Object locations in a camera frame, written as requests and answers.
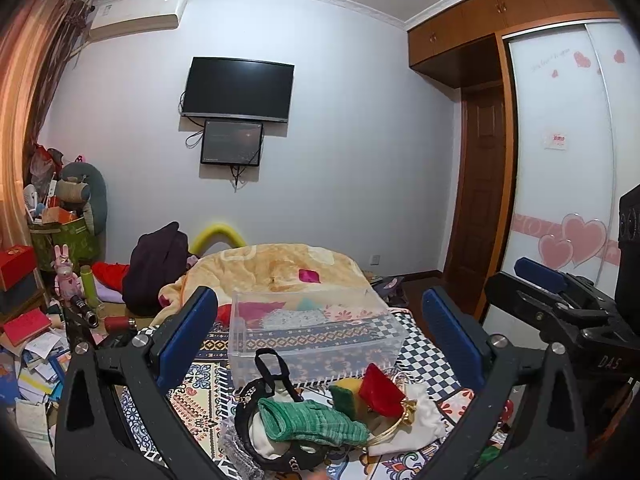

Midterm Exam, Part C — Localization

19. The orange fleece blanket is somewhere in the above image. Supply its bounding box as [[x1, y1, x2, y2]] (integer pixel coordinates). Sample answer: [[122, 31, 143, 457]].
[[151, 243, 370, 327]]

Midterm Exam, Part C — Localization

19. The white drawstring pouch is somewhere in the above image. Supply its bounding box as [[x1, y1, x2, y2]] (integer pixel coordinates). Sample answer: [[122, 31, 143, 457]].
[[367, 382, 447, 456]]

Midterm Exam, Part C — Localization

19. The brown wooden door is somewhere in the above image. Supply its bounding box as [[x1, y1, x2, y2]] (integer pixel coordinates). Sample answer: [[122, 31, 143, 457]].
[[444, 86, 506, 315]]

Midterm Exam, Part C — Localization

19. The dark purple backpack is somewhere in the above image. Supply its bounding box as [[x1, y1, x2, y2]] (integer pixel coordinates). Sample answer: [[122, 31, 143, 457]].
[[122, 221, 191, 318]]

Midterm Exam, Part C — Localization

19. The red thermos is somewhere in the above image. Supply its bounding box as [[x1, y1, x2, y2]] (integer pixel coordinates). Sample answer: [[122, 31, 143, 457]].
[[103, 316, 138, 335]]

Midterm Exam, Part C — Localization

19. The yellow green sponge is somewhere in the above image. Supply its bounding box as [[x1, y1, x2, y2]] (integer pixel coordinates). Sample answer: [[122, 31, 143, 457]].
[[329, 377, 368, 420]]

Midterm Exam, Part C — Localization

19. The white air conditioner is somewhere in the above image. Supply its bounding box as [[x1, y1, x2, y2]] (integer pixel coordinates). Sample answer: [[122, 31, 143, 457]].
[[88, 0, 186, 41]]

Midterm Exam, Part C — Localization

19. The red book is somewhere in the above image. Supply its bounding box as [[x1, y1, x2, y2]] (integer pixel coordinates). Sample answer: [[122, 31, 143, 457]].
[[3, 309, 51, 346]]

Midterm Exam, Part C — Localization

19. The orange curtain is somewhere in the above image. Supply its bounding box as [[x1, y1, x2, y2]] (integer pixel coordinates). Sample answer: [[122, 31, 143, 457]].
[[1, 0, 92, 248]]

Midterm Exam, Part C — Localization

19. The small black monitor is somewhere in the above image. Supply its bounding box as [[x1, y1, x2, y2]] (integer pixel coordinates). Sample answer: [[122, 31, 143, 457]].
[[200, 120, 264, 167]]

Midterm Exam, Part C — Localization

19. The large black television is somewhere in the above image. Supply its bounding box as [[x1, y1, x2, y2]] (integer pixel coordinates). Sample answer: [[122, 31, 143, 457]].
[[181, 56, 295, 122]]

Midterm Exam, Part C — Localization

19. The red box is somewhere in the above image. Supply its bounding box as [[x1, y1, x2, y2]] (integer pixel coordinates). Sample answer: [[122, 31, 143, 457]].
[[0, 245, 37, 292]]

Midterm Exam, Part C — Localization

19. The green cardboard box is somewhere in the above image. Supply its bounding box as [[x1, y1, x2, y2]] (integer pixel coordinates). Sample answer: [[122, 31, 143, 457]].
[[29, 218, 101, 272]]

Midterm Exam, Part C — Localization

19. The wooden wardrobe with hearts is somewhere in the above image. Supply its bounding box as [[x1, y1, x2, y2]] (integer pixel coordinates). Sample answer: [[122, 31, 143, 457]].
[[407, 0, 639, 348]]

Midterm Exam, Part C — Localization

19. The red cloth pouch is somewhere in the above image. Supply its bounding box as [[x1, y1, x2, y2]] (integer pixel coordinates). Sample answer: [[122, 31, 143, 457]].
[[358, 363, 406, 419]]

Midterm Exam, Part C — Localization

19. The green bottle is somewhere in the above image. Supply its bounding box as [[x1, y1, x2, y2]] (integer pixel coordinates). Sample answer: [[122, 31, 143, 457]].
[[80, 264, 101, 309]]

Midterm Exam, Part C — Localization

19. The green knitted cloth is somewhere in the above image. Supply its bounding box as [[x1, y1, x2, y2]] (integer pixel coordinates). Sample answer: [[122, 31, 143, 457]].
[[257, 399, 370, 448]]

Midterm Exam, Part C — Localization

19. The grey green plush toy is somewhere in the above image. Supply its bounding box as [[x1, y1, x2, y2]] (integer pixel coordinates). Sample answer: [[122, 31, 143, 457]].
[[55, 162, 107, 235]]

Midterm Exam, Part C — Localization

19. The black strap floral bag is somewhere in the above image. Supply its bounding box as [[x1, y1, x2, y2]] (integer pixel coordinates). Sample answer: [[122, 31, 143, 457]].
[[233, 348, 328, 474]]

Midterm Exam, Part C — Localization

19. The clear plastic storage bin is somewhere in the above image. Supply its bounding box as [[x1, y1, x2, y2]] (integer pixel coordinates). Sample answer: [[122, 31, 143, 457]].
[[228, 287, 407, 388]]

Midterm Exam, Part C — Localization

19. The pink bunny figure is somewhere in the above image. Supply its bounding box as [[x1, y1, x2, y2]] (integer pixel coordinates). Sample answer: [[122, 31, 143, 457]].
[[53, 244, 82, 304]]

